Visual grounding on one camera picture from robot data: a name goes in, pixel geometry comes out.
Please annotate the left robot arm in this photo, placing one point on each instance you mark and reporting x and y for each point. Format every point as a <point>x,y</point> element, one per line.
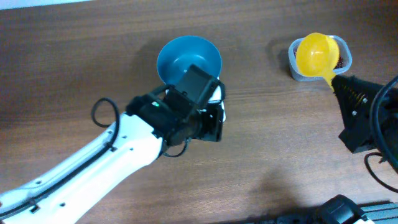
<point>151,124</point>

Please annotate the clear plastic bean container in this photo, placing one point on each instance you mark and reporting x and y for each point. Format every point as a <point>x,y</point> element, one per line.
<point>343,50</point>

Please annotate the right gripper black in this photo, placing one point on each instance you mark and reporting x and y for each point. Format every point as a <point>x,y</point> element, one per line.
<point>359,134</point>

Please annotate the yellow measuring scoop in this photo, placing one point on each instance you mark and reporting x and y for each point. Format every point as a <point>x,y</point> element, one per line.
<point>317,55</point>

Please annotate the white digital kitchen scale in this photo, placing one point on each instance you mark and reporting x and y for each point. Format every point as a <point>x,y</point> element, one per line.
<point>185,108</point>

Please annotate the red beans pile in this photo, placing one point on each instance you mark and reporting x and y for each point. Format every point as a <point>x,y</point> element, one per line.
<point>340,62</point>

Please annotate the blue plastic bowl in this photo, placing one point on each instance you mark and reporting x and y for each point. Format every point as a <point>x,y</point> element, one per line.
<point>175,58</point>

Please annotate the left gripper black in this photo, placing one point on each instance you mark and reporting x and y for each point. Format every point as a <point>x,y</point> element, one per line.
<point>218,135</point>

